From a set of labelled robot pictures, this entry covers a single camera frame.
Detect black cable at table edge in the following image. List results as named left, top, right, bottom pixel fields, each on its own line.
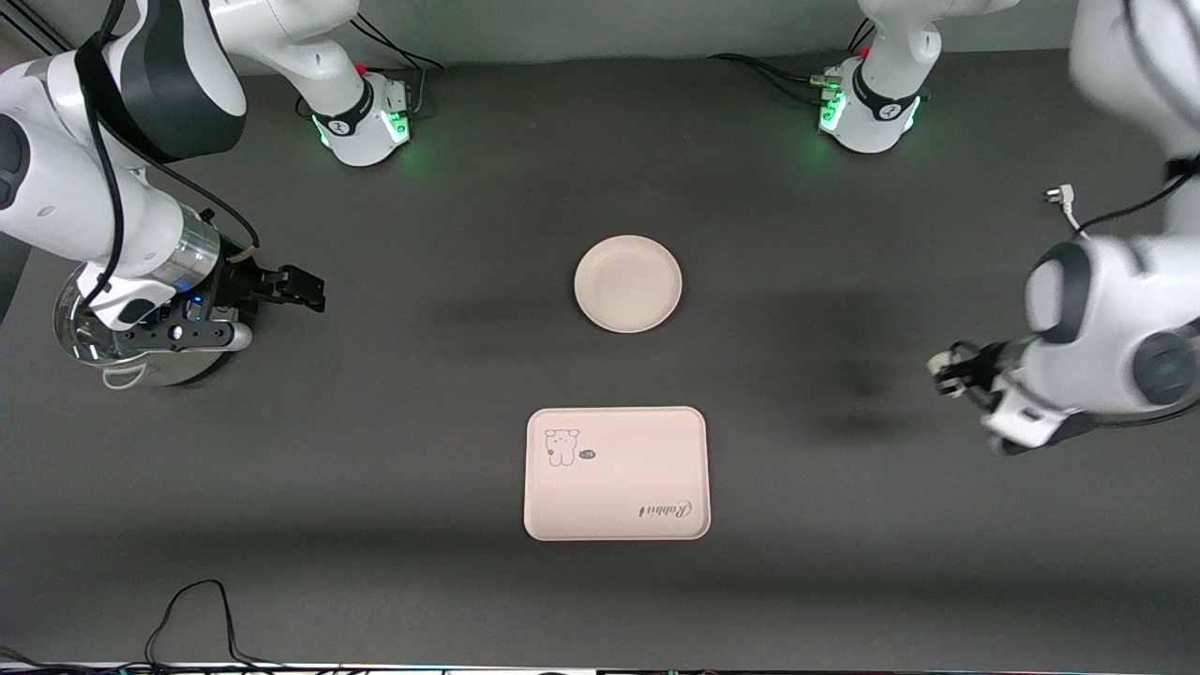
left=0, top=578, right=292, bottom=672

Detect white power plug cord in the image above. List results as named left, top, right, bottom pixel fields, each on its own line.
left=1044, top=184, right=1087, bottom=237

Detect black right arm base cables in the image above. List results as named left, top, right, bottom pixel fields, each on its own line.
left=349, top=11, right=447, bottom=119

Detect black arm base cables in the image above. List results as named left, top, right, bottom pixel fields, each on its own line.
left=707, top=17, right=875, bottom=106
left=349, top=11, right=447, bottom=119

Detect round beige plate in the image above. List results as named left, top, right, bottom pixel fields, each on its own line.
left=573, top=234, right=684, bottom=336

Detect beige rectangular rabbit tray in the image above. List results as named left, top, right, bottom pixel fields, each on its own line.
left=522, top=405, right=713, bottom=543

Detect steel pot with glass lid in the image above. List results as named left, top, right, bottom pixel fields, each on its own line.
left=53, top=262, right=243, bottom=391

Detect black left arm base cables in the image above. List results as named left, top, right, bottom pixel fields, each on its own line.
left=707, top=17, right=875, bottom=106

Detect glass pot lid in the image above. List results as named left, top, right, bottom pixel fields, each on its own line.
left=53, top=264, right=188, bottom=368

